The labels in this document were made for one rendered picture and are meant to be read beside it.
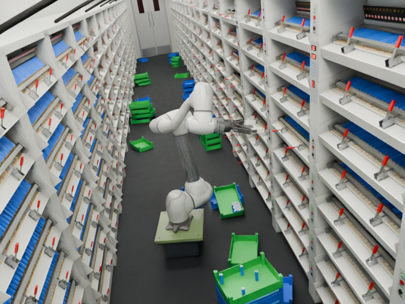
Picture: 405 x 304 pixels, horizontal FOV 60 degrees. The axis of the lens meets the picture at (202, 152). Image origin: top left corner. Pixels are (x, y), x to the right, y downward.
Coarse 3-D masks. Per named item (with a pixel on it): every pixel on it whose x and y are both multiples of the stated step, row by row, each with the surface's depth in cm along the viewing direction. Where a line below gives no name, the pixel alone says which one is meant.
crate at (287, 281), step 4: (284, 280) 230; (288, 280) 229; (284, 284) 229; (288, 284) 229; (284, 288) 226; (288, 288) 226; (284, 292) 224; (288, 292) 223; (284, 296) 221; (288, 296) 220; (284, 300) 218; (288, 300) 218
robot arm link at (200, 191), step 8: (168, 112) 246; (176, 112) 245; (184, 120) 247; (184, 128) 248; (176, 136) 252; (184, 136) 251; (184, 144) 252; (184, 152) 254; (192, 152) 257; (184, 160) 256; (192, 160) 257; (184, 168) 260; (192, 168) 258; (192, 176) 260; (192, 184) 260; (200, 184) 261; (208, 184) 269; (192, 192) 260; (200, 192) 261; (208, 192) 265; (192, 200) 258; (200, 200) 262; (208, 200) 270
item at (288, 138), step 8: (280, 112) 234; (272, 120) 235; (280, 128) 226; (280, 136) 225; (288, 136) 213; (288, 144) 212; (296, 144) 202; (296, 152) 201; (304, 152) 192; (304, 160) 190
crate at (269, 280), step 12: (240, 264) 189; (252, 264) 193; (264, 264) 194; (216, 276) 184; (228, 276) 189; (240, 276) 188; (252, 276) 187; (264, 276) 186; (276, 276) 183; (228, 288) 182; (240, 288) 181; (252, 288) 180; (264, 288) 174; (276, 288) 177; (228, 300) 169; (240, 300) 171
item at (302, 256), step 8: (280, 216) 270; (280, 224) 265; (288, 224) 252; (288, 232) 254; (288, 240) 249; (296, 240) 245; (296, 248) 240; (304, 248) 227; (304, 256) 230; (304, 264) 226
